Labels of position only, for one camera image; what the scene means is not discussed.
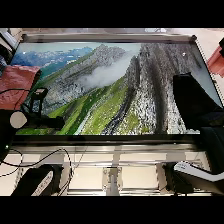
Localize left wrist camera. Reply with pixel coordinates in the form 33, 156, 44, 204
29, 86, 50, 118

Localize silver frame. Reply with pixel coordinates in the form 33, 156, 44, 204
0, 31, 224, 197

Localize red garment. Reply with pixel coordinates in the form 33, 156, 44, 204
206, 45, 224, 78
0, 64, 43, 112

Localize black cable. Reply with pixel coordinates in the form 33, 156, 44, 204
0, 147, 74, 196

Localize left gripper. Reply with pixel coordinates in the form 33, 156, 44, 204
37, 115, 66, 131

